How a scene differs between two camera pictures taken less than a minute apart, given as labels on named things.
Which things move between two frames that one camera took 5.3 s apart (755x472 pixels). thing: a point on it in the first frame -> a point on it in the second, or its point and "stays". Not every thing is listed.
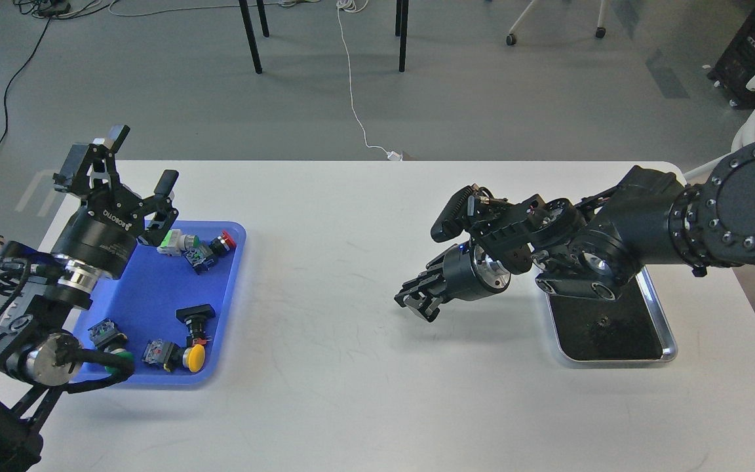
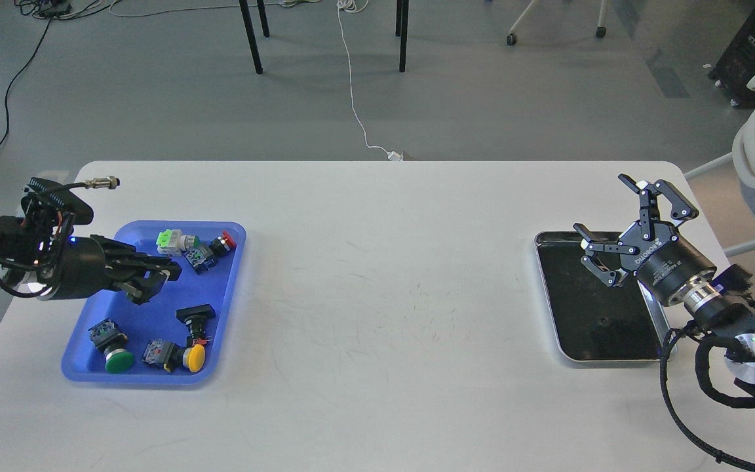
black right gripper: x=470 y=272 -> x=664 y=264
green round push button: x=106 y=337 stays
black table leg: x=250 y=30 stays
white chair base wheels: x=511 y=39 stays
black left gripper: x=104 y=231 -> x=84 y=265
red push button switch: x=204 y=255 stays
